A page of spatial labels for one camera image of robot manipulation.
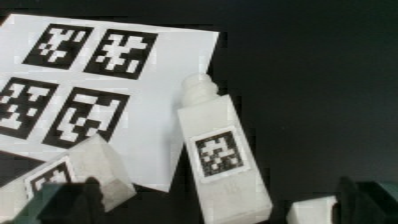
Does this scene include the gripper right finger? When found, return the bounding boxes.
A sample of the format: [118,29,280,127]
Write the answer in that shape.
[335,177,398,224]

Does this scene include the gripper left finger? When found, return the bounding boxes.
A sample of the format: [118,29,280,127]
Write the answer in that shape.
[24,177,106,224]

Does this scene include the white leg with tag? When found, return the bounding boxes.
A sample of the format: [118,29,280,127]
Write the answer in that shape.
[179,74,275,224]

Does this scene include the white leg by marker sheet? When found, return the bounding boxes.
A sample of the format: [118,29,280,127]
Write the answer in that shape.
[0,135,138,223]

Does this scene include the marker tag sheet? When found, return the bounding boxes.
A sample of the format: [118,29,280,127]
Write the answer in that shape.
[0,14,219,191]

